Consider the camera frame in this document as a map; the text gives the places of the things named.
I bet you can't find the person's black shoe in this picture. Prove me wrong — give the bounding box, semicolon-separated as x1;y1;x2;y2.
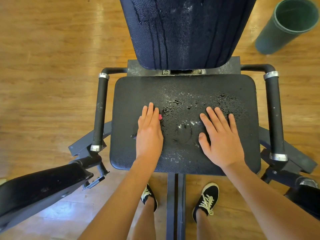
140;184;159;212
192;182;220;223

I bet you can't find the person's left hand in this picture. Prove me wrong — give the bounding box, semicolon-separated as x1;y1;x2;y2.
135;102;165;165

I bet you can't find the person's left black shoe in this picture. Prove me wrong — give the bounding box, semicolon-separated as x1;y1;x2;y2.
140;184;159;212

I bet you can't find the person's right leg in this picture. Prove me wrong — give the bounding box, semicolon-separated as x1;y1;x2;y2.
195;210;216;240

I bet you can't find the person's left leg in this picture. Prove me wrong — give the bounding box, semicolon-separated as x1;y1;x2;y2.
131;197;157;240

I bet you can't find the person's leg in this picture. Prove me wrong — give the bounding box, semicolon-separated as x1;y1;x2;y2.
195;210;216;240
131;197;157;240

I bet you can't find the dark green plastic bucket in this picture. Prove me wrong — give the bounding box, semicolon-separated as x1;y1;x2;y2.
255;0;320;55

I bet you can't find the person's right forearm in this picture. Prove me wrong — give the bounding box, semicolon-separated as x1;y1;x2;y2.
222;160;320;240

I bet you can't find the person's left forearm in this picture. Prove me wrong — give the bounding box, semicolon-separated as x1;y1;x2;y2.
77;157;158;240

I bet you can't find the person's right hand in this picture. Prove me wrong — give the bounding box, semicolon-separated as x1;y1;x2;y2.
198;106;246;170

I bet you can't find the person's right black shoe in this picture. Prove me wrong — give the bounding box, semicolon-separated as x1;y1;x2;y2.
192;182;220;223

